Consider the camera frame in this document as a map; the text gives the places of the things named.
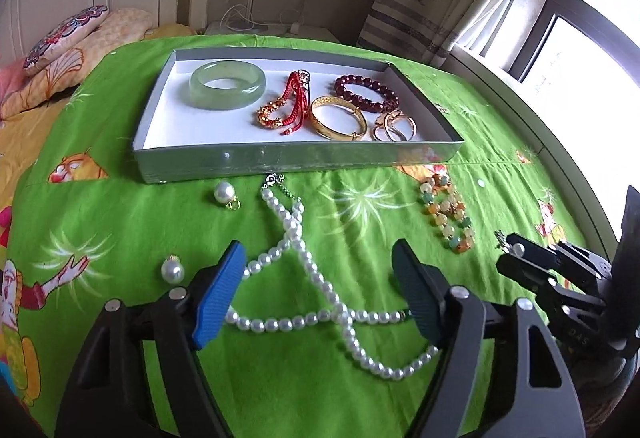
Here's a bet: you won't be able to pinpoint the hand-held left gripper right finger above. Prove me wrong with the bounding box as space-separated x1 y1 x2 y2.
391 238 586 438

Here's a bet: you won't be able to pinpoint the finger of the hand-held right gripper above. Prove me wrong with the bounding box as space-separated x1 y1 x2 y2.
506 233 614 292
495 245 609 345

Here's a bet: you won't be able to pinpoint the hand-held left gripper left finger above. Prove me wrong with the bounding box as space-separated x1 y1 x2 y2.
54 239 247 438

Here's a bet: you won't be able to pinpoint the white pearl necklace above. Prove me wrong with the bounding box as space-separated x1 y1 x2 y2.
225 173 441 381

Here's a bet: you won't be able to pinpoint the grey shallow cardboard box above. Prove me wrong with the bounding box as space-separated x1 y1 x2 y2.
132 48 463 184

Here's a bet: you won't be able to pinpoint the thin gold hoop ring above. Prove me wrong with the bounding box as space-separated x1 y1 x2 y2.
372 113 402 142
387 111 417 142

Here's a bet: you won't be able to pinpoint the red braided bracelet gold beads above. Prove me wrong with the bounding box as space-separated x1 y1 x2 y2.
256 98 301 131

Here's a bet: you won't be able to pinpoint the wide gold bangle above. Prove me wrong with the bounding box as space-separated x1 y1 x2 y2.
307 95 370 141

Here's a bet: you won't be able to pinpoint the pale green jade bangle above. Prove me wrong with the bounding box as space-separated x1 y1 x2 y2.
189 60 265 110

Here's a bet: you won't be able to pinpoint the red braided cord bracelet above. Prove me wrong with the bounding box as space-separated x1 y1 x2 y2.
281 70 312 135

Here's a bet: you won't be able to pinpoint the dark red bead bracelet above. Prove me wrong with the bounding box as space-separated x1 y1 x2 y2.
334 73 401 115

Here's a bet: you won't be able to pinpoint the white pearl pendant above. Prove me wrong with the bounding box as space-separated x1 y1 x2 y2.
161 255 186 284
214 181 241 211

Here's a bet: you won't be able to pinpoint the green cartoon print blanket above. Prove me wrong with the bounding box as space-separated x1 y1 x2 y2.
10 34 608 438

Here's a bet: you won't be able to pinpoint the dark framed window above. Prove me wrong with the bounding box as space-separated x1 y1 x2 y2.
450 0 640 109

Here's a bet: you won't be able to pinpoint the yellow cartoon print bedsheet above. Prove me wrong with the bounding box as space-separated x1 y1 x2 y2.
0 23 198 419

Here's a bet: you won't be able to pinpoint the white nightstand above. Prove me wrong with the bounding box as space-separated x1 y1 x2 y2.
205 21 336 42

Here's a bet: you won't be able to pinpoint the embroidered patterned cushion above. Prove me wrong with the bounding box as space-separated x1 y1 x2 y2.
22 5 109 76

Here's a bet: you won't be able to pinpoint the pink floral quilt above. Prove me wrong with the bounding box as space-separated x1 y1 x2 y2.
0 56 31 94

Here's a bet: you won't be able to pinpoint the multicolour stone bead bracelet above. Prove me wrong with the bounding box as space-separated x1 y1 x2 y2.
419 174 476 253

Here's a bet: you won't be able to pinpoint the white charging cable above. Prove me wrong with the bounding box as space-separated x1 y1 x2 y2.
222 0 308 33

